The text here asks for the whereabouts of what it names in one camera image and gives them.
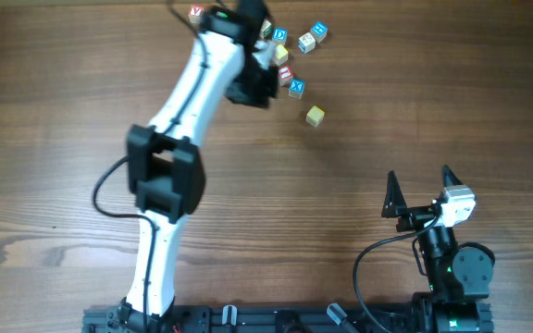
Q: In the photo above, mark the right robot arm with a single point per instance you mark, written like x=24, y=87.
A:
x=459, y=275

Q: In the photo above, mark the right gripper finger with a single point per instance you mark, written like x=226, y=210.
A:
x=448, y=177
x=394, y=202

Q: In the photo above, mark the yellow block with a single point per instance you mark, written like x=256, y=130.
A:
x=281, y=55
x=314, y=116

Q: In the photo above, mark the red I block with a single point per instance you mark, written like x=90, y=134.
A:
x=285, y=75

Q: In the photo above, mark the white green picture block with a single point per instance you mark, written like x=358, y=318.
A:
x=266, y=29

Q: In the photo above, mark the red Y letter block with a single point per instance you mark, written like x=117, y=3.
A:
x=195, y=14

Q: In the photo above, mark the blue X letter block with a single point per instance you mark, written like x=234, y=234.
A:
x=296, y=88

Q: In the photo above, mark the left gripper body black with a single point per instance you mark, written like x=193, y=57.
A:
x=254, y=82

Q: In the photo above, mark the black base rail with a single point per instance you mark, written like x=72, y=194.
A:
x=294, y=319

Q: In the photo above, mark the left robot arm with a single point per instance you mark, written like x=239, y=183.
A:
x=166, y=175

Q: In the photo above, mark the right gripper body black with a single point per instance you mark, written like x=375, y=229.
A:
x=415, y=218

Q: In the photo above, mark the blue D letter block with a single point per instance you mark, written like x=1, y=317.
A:
x=279, y=36

